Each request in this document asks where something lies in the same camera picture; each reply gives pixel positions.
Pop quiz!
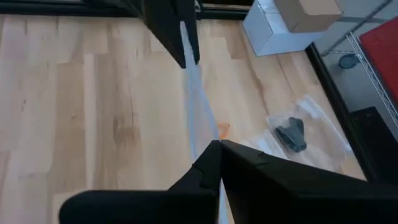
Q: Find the clear plastic zip bag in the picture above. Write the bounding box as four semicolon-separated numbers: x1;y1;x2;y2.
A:
179;21;233;224
242;95;354;175

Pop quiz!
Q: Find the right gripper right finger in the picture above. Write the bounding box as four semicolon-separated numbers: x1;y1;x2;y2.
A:
221;139;398;224

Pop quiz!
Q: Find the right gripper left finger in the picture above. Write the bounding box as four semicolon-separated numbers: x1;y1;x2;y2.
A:
58;140;222;224

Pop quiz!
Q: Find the brown cardboard box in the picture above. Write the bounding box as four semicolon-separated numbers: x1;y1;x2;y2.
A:
273;0;343;34

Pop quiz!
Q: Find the chrome wire shelf rack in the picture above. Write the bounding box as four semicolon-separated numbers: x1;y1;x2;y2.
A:
320;0;398;127

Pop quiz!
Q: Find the white box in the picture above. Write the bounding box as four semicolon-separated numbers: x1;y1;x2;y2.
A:
242;0;324;57

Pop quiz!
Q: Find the red plastic bin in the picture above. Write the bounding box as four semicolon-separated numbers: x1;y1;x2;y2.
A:
359;17;398;103

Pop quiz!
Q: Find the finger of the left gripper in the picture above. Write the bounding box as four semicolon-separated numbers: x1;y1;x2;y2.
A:
136;0;187;68
182;0;201;65

